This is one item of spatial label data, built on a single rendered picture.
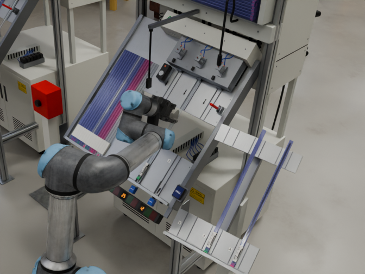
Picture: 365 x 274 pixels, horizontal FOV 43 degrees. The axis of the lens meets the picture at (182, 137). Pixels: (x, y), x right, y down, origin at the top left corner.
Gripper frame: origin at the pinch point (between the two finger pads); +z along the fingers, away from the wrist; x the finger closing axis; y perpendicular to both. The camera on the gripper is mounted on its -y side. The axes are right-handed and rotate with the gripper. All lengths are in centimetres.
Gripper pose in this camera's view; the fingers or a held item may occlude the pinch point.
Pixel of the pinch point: (173, 120)
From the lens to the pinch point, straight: 201.1
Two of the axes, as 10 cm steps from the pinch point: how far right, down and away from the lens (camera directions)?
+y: 4.3, -9.0, -0.9
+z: 4.9, 1.4, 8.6
